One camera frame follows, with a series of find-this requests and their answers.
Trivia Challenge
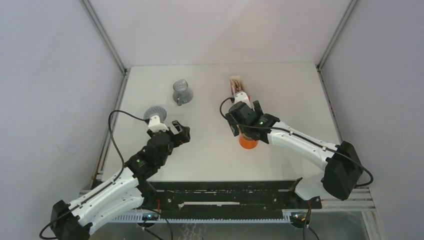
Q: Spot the black mounting base plate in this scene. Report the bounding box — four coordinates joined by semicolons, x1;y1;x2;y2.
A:
142;180;323;219

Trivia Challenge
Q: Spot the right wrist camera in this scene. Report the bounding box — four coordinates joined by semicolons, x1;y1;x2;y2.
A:
233;91;251;107

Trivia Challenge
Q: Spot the grey glass carafe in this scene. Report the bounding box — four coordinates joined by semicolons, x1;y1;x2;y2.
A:
172;79;194;106

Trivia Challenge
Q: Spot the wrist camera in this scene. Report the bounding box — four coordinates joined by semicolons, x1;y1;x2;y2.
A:
148;115;169;133
233;91;251;107

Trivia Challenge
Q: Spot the white cable duct strip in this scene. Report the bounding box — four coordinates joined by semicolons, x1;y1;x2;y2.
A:
109;211;292;224

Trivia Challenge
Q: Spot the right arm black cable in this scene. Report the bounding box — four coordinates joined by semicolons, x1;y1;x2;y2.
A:
219;96;375;188

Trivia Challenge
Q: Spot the orange glass carafe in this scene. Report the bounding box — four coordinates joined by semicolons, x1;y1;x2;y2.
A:
238;133;258;150

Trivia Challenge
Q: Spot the orange coffee filter box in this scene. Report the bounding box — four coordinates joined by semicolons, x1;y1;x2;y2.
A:
229;75;251;99

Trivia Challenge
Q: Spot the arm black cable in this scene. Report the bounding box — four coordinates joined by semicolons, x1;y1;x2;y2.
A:
39;109;150;240
219;96;375;188

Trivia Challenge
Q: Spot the grey ribbed dripper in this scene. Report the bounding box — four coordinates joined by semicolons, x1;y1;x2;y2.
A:
143;105;167;123

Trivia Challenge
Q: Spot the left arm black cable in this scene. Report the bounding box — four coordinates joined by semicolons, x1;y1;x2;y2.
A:
39;109;150;240

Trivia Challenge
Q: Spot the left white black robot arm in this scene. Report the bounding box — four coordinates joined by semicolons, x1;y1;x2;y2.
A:
48;120;191;240

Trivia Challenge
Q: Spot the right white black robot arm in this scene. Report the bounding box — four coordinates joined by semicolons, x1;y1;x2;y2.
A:
222;101;365;208

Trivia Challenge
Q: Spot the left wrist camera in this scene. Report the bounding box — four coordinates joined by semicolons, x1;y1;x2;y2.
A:
148;115;169;133

